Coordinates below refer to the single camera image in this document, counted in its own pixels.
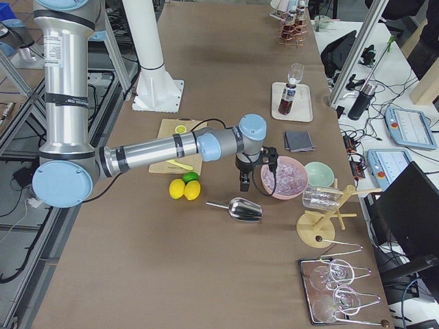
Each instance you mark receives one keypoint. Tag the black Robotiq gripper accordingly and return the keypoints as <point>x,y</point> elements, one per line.
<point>244,167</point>

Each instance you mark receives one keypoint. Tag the tea bottle white cap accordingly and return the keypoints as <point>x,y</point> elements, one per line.
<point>287,99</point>

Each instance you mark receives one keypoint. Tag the metal ice scoop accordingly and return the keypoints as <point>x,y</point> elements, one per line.
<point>241,209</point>

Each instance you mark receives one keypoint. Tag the pink bowl with ice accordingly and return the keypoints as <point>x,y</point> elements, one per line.
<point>290,181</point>

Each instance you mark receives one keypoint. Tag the yellow lemon right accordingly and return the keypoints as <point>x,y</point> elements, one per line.
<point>192,190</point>

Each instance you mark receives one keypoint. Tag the yellow lemon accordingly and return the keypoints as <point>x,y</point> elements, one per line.
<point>192,190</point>
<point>176,188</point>

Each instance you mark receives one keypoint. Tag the yellow plastic knife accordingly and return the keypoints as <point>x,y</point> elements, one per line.
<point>181,165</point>

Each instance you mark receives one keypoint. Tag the green lime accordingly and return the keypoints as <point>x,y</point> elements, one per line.
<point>189,176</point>

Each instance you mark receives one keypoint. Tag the grey folded cloth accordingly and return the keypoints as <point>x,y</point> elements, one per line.
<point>297,141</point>

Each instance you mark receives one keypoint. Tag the yellow lemon left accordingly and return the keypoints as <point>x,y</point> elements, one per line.
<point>176,188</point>

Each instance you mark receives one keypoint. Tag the mint green bowl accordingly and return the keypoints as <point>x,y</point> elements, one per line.
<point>319,174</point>

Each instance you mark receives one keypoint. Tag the lemon half slice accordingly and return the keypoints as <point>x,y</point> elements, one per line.
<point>180,129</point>

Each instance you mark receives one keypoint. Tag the clear glass mug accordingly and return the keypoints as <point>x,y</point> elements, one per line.
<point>321,198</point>

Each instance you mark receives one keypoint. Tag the cream serving tray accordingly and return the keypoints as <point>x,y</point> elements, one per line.
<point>301,108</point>

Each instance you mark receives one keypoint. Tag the wooden cup tree stand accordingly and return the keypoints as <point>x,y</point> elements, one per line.
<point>315,227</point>

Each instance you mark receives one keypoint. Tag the bamboo cutting board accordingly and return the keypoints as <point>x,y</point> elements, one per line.
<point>166,129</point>

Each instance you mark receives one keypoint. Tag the clear wine glass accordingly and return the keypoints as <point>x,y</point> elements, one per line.
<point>295,73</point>

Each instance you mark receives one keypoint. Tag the upside-down wine glass upper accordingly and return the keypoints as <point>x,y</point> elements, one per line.
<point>335,273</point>

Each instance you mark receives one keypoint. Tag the upside-down wine glass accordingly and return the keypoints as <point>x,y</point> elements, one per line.
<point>335,273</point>
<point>342,305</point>

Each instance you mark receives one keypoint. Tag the black thermos bottle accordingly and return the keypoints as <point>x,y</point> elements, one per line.
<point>362,101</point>

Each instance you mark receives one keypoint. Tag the teach pendant lower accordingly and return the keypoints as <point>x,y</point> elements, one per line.
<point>385,165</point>

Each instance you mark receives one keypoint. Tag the teach pendant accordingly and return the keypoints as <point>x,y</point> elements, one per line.
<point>409,128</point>
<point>385,165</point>

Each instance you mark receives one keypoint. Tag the black glass rack tray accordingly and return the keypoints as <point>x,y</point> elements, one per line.
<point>305,266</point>

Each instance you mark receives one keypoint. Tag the upside-down wine glass lower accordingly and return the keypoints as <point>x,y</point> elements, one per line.
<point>342,305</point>

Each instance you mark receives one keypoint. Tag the black computer monitor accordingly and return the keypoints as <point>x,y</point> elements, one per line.
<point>408,209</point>

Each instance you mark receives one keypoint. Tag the teach pendant upper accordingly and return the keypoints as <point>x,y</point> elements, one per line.
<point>409,128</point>

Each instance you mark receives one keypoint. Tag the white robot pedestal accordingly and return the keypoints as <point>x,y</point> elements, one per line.
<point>156,90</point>

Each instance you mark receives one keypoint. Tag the copper wire bottle basket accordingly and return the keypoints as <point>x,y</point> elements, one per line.
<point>293,33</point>

